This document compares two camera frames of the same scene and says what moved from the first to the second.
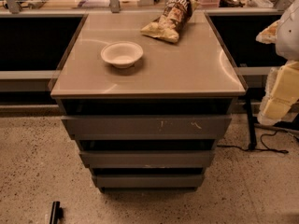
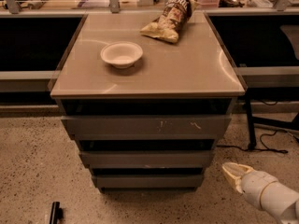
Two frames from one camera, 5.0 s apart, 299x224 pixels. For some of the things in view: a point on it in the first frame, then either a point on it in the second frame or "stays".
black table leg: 250,129 stays
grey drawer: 148,159 stays
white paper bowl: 121,54 stays
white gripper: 289,36 to 257,185
